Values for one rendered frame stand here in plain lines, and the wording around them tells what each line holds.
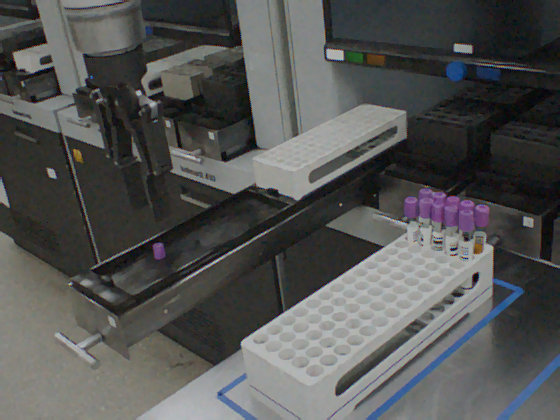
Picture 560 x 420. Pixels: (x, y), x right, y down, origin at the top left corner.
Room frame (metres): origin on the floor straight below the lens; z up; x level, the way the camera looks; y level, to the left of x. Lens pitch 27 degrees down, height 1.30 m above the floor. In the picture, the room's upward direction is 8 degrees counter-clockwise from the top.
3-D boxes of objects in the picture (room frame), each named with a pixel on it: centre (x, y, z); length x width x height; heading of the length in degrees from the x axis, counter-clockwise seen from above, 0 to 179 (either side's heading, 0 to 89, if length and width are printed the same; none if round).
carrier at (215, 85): (1.48, 0.09, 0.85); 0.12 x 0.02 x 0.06; 42
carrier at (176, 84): (1.59, 0.19, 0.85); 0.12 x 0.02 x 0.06; 43
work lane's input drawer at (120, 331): (0.99, 0.03, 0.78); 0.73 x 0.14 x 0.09; 132
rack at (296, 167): (1.11, -0.11, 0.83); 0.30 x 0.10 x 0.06; 132
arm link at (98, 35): (0.88, 0.18, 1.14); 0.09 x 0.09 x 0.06
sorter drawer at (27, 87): (2.27, 0.49, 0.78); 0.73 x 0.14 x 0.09; 132
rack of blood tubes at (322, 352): (0.60, -0.09, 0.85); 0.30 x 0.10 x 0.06; 130
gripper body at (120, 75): (0.88, 0.18, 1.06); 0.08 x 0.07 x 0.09; 42
